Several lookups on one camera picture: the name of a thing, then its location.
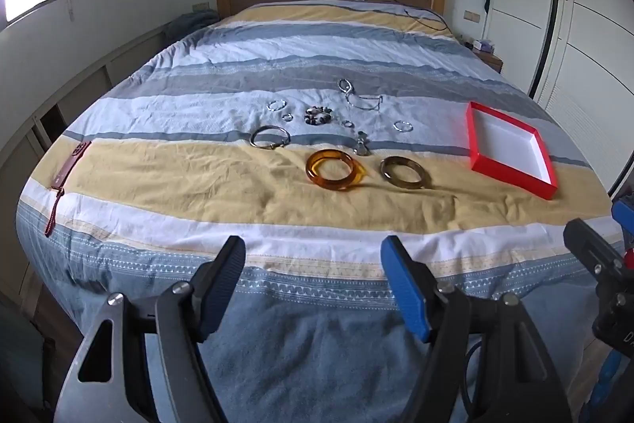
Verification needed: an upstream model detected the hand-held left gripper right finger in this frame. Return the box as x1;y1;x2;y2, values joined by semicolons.
380;235;575;423

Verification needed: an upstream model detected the white wardrobe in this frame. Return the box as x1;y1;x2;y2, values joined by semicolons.
483;0;634;191

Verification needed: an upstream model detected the amber bangle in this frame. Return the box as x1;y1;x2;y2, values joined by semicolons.
305;149;367;192

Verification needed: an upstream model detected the wooden nightstand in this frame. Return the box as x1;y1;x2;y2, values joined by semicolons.
470;49;505;74

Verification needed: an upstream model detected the low window-side cabinet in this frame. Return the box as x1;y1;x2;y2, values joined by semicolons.
0;27;169;305

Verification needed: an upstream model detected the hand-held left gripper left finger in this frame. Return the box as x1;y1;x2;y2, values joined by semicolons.
52;235;247;423

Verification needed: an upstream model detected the wooden bed with striped duvet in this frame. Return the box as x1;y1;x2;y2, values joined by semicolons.
15;0;626;423

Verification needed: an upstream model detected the beaded bracelet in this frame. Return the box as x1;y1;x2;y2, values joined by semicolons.
304;106;336;126

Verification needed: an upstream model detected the pearl and silver chain necklace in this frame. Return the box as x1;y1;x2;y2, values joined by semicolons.
338;78;384;111

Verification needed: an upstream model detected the black cable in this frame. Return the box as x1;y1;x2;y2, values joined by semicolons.
403;7;450;32

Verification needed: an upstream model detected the red leather strap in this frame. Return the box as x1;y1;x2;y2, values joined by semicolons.
44;140;92;238

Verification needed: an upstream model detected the dark brown bangle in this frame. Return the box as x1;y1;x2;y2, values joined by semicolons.
379;156;433;191

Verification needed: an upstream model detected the red cardboard box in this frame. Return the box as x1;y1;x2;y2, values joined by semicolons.
466;101;560;202

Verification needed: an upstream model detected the thin silver bangle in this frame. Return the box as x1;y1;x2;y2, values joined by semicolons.
250;126;291;151

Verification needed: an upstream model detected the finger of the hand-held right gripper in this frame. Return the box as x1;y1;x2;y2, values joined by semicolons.
563;218;626;279
610;185;634;230

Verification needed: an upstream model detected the grey-blue cloth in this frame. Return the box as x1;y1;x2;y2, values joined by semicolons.
166;9;219;40

